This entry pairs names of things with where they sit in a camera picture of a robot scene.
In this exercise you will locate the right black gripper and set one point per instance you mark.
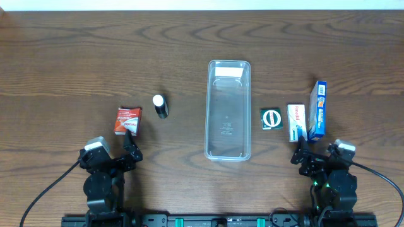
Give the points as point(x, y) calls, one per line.
point(310, 161)

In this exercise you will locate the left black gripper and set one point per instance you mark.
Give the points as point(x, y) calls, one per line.
point(121, 161)

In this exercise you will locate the red Panadol box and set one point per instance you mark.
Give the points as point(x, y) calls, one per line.
point(128, 119)

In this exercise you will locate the white Panadol box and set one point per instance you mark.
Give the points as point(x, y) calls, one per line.
point(296, 122)

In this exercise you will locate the green square box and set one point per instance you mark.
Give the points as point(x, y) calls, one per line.
point(271, 119)

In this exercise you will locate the blue tall box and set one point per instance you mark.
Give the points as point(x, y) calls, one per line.
point(317, 112)

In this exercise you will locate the black bottle white cap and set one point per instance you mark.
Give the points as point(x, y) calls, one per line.
point(161, 107)

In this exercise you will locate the clear plastic container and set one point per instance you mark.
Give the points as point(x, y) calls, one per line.
point(228, 111)

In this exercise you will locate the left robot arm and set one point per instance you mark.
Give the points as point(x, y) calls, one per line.
point(104, 188)

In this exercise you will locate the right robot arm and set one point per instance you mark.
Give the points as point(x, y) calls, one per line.
point(333, 189)

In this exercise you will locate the black mounting rail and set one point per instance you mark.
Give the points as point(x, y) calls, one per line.
point(162, 220)

